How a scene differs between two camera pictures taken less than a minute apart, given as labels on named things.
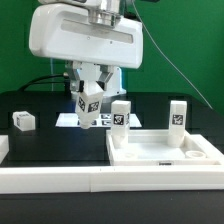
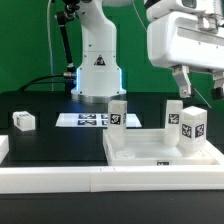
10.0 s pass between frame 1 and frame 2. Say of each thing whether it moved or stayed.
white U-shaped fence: stayed
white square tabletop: stayed
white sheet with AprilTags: stayed
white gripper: moved
